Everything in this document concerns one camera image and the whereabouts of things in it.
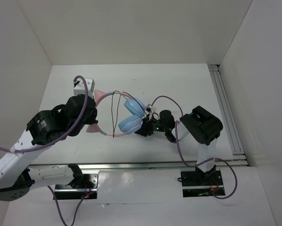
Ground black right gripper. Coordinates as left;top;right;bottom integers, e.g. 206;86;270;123
135;113;168;137

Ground pink blue cat-ear headphones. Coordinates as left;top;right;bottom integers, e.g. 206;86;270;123
86;90;146;137

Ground thin black headphone cable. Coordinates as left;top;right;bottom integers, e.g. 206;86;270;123
110;90;160;138

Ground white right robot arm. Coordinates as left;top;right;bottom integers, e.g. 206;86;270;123
135;106;223;185

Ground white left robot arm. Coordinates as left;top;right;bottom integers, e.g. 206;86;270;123
0;94;98;202

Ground white front cover plate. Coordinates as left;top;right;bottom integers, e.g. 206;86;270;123
97;169;183;204

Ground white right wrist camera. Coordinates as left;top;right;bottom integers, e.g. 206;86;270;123
146;104;156;119

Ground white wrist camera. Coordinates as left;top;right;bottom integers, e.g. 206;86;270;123
146;104;156;119
73;79;95;98

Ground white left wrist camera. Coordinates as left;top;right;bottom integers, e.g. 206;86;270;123
73;79;95;98

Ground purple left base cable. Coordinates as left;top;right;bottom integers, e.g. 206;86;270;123
48;186;97;226

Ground aluminium right side rail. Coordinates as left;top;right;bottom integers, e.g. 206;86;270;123
208;65;249;166

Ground aluminium rail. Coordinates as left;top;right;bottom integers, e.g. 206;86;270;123
30;160;200;171
208;65;249;166

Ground aluminium front rail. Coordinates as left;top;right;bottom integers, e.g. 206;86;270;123
30;160;200;171

